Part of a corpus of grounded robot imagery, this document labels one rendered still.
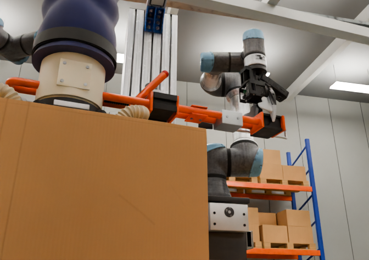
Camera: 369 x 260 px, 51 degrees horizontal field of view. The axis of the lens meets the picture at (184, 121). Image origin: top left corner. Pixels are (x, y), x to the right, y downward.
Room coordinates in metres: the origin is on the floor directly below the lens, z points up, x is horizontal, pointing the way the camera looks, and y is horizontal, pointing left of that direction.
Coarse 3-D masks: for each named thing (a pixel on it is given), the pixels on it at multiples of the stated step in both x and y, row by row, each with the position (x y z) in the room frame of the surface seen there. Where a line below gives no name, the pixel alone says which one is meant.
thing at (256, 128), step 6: (258, 114) 1.09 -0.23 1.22; (264, 114) 1.08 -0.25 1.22; (264, 120) 1.09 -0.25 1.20; (270, 120) 1.10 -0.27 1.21; (276, 120) 1.11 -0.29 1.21; (282, 120) 1.10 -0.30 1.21; (258, 126) 1.09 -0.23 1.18; (264, 126) 1.08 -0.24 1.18; (270, 126) 1.10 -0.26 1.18; (276, 126) 1.10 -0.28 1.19; (282, 126) 1.10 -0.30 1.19; (252, 132) 1.13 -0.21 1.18; (258, 132) 1.12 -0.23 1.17; (264, 132) 1.12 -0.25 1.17; (270, 132) 1.12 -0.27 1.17; (276, 132) 1.12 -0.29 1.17
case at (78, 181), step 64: (0, 128) 0.68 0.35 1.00; (64, 128) 0.72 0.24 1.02; (128, 128) 0.77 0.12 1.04; (192, 128) 0.82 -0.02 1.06; (0, 192) 0.69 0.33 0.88; (64, 192) 0.73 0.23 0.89; (128, 192) 0.78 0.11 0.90; (192, 192) 0.83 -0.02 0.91; (0, 256) 0.70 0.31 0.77; (64, 256) 0.74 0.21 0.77; (128, 256) 0.78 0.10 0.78; (192, 256) 0.83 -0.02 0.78
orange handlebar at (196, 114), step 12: (12, 84) 0.85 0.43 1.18; (24, 84) 0.85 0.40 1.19; (36, 84) 0.86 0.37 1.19; (108, 96) 0.92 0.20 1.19; (120, 96) 0.93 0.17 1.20; (120, 108) 0.98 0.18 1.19; (180, 108) 0.99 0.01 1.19; (192, 108) 1.01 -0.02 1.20; (204, 108) 1.02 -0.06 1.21; (192, 120) 1.05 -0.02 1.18; (204, 120) 1.07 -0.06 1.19; (252, 120) 1.08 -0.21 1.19
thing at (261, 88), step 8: (248, 72) 1.13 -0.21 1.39; (256, 72) 1.11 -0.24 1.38; (264, 72) 1.12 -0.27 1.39; (248, 80) 1.08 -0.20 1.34; (256, 80) 1.08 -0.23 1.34; (240, 88) 1.13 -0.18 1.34; (248, 88) 1.09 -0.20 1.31; (256, 88) 1.09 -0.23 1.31; (264, 88) 1.10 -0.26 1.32; (240, 96) 1.14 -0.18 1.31; (248, 96) 1.09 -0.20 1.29; (256, 96) 1.09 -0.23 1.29; (264, 96) 1.10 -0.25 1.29
